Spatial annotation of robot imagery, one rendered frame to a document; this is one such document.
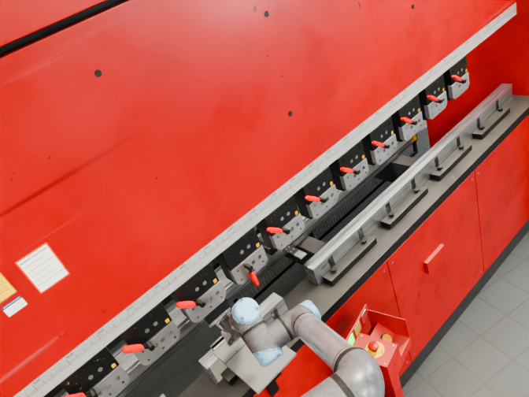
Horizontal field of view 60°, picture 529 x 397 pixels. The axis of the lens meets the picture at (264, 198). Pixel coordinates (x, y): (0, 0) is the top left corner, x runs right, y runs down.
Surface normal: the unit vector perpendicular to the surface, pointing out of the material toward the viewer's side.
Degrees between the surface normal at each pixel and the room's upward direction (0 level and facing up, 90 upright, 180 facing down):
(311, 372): 90
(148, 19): 90
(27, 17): 90
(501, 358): 0
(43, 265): 90
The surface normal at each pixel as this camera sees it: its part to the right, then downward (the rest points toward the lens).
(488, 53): -0.72, 0.56
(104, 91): 0.62, 0.24
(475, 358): -0.32, -0.79
